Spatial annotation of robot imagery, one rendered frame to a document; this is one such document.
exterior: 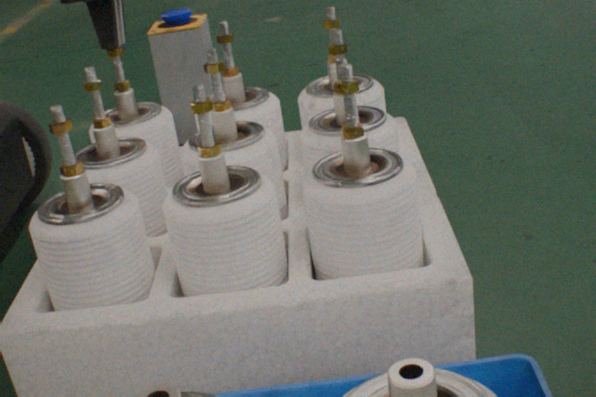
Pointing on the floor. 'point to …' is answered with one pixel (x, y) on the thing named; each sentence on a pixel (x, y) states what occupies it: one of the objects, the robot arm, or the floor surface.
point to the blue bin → (504, 371)
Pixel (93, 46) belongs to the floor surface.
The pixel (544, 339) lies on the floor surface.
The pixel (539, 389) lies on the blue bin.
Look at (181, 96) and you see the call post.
